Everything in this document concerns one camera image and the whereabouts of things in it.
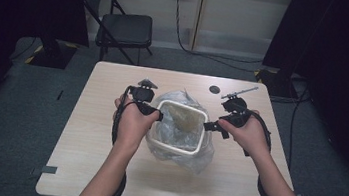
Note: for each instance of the person's left hand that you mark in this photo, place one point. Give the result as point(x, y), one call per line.
point(130, 124)

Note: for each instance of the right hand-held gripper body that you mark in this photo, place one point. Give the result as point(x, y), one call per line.
point(236, 110)

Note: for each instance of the clear plastic bag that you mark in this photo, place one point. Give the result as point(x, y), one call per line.
point(201, 161)

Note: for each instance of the vertical wooden wall strip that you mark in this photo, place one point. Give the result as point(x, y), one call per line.
point(199, 13)

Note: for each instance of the person's right hand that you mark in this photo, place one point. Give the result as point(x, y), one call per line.
point(251, 137)

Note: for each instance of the black folding chair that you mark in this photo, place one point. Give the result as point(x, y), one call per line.
point(127, 28)

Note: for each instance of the black stand base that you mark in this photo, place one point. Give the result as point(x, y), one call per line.
point(275, 83)

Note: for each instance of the dark round table grommet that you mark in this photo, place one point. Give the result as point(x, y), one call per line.
point(214, 89)

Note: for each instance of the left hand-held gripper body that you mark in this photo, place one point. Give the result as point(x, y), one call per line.
point(142, 94)

